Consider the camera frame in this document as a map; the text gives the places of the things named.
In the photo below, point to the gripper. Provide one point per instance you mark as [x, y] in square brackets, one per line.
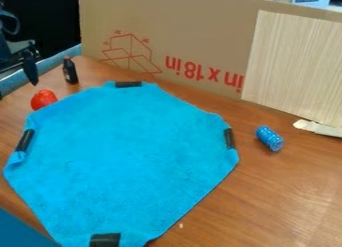
[12, 56]

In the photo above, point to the blue cloth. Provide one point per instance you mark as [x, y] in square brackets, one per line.
[124, 161]

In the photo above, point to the red toy tomato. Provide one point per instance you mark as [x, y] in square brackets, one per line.
[43, 99]

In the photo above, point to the black toy bottle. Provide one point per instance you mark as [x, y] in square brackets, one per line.
[70, 71]

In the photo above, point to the cardboard box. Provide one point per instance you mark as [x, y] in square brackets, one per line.
[178, 34]

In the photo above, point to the blue can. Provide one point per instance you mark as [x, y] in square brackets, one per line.
[270, 138]

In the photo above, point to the light wooden board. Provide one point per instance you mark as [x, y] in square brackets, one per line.
[298, 67]

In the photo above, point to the white cardboard scrap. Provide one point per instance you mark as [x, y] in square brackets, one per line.
[317, 127]

